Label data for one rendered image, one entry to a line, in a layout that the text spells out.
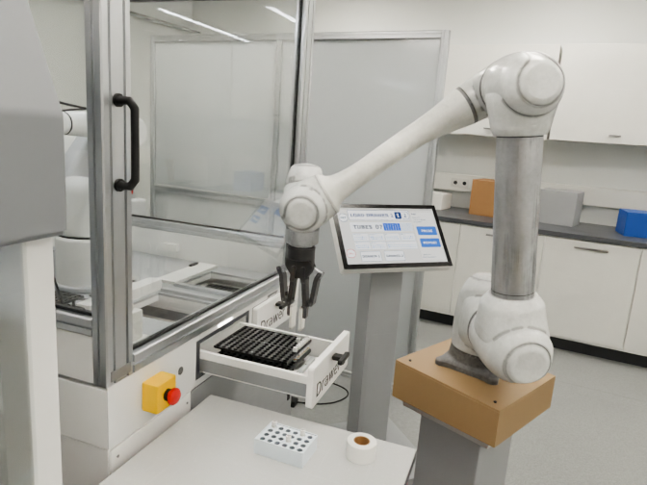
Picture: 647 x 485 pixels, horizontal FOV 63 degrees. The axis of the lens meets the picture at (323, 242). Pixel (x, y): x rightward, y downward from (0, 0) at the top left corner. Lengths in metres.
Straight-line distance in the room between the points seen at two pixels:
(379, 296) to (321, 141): 1.19
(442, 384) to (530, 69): 0.81
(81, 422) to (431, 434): 0.95
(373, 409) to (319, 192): 1.58
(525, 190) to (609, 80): 3.30
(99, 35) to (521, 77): 0.81
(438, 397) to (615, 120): 3.31
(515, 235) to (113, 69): 0.91
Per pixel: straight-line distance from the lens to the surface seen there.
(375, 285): 2.33
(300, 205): 1.13
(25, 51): 0.68
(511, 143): 1.24
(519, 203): 1.25
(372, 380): 2.51
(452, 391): 1.47
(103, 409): 1.26
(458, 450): 1.64
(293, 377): 1.38
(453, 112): 1.36
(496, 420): 1.43
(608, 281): 4.24
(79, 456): 1.37
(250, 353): 1.47
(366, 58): 3.12
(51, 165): 0.67
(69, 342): 1.26
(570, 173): 4.85
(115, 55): 1.13
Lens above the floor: 1.50
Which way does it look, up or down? 12 degrees down
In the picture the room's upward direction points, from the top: 4 degrees clockwise
